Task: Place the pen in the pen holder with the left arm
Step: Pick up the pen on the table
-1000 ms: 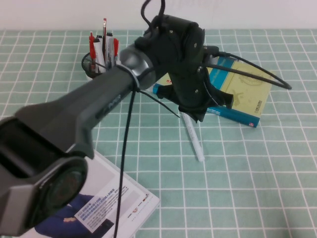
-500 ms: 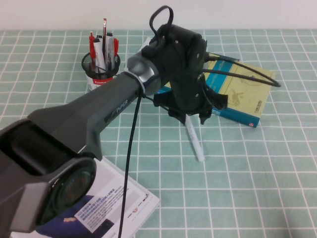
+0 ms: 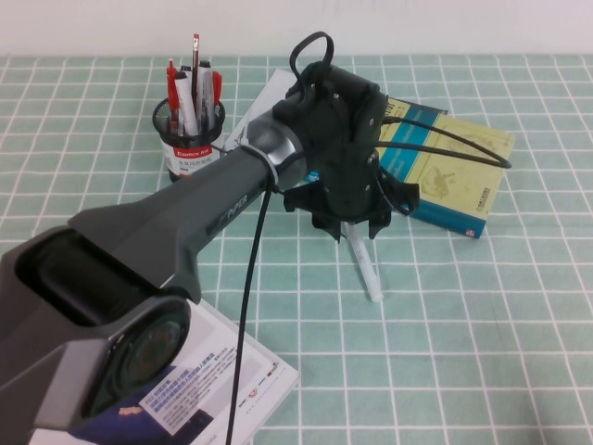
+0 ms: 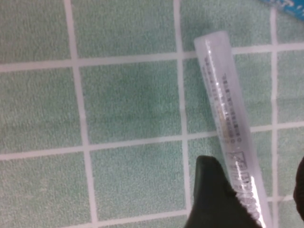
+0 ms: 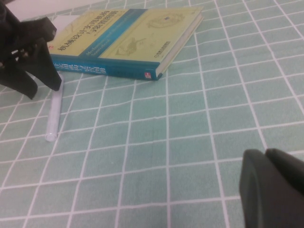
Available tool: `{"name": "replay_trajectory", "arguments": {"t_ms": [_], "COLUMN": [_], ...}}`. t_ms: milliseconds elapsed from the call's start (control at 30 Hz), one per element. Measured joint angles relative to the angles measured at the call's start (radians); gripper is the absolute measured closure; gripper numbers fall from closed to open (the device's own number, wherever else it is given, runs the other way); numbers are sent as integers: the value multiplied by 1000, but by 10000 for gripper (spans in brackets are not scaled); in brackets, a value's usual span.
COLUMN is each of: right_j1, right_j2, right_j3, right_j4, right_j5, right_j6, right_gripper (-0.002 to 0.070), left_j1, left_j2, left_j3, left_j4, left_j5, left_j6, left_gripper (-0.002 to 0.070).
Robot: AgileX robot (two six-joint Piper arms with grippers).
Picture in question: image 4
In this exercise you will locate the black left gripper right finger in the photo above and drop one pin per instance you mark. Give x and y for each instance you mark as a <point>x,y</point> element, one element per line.
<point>300,190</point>

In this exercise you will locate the white frosted pen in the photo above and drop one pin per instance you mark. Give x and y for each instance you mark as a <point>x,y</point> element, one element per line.
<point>228,114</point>

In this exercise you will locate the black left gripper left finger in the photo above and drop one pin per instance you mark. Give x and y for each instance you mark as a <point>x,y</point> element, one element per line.
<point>211,202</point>

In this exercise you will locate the green white checked tablecloth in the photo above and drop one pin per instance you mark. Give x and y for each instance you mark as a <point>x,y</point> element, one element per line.
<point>118,107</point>

